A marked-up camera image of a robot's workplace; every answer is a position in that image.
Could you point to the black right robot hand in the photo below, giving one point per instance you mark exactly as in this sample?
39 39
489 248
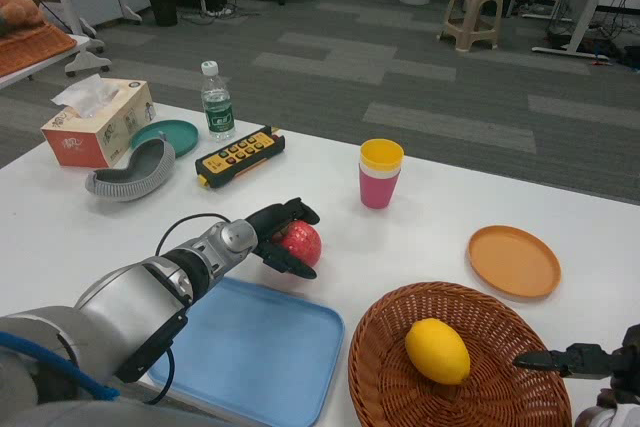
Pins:
590 359

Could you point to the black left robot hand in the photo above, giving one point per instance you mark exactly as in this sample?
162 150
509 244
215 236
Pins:
280 212

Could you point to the red apple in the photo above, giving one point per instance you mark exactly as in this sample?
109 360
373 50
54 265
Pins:
302 242

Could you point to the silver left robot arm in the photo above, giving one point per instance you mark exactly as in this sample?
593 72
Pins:
130 297

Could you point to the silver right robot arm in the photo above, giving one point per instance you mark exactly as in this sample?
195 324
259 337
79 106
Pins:
615 417

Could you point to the yellow black remote controller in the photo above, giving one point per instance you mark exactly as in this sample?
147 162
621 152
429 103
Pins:
240 157

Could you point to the pink plastic cup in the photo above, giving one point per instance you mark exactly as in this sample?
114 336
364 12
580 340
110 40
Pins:
379 192

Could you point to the white plastic cup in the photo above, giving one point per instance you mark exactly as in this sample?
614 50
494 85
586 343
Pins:
380 174

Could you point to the yellow plastic cup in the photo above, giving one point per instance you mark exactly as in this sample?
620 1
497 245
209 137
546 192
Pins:
381 154

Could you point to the clear water bottle green label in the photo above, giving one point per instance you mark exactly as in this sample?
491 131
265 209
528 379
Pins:
218 112

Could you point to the orange plastic plate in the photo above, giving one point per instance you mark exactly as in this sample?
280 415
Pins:
515 262

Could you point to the teal plastic plate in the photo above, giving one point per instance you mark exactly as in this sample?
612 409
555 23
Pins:
177 134

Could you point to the grey curved knitted pad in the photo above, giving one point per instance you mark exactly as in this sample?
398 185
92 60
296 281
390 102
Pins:
150 172

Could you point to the blue plastic tray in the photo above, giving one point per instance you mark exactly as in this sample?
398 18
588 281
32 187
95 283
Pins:
260 347

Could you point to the yellow lemon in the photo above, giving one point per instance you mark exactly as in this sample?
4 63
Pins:
437 352

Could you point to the brown wicker basket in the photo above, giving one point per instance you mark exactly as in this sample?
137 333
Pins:
385 377

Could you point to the white power strip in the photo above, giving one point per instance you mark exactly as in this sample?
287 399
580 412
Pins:
219 11

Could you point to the orange tissue box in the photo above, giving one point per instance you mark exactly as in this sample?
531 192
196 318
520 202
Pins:
80 142

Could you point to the black trash bin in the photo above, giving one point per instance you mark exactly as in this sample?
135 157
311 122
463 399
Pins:
164 7

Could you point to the white side table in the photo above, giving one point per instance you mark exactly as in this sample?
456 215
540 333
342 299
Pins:
80 43

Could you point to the flat wicker tray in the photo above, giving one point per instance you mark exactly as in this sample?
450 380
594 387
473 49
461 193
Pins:
35 49

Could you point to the black bag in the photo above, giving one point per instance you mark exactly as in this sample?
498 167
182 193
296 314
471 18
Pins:
632 56

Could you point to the brown stuffed toy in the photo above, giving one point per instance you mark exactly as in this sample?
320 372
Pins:
17 9

